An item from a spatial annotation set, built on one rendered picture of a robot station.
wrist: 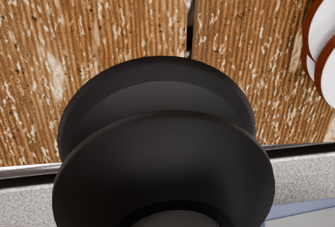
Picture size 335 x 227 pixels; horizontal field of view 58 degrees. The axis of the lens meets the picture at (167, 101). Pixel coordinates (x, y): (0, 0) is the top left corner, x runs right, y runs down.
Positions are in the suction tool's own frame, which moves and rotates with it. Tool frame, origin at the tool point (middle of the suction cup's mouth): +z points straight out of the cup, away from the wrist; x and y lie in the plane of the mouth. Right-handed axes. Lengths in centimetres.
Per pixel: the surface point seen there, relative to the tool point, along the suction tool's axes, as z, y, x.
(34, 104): 18.4, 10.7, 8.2
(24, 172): 20.0, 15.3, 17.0
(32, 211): 20.5, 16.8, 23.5
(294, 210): 25.0, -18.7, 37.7
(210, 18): 18.5, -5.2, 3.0
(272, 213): 25.0, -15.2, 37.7
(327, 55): 14.1, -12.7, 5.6
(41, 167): 20.0, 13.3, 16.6
